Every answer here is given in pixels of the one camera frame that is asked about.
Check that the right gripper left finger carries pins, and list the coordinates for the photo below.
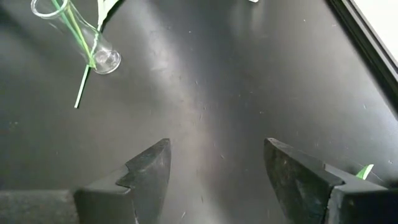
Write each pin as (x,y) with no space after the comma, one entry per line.
(149,180)

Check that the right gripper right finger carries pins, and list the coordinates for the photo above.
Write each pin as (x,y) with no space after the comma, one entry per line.
(298,186)

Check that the smooth clear glass carafe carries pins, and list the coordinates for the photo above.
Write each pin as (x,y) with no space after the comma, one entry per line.
(107,59)

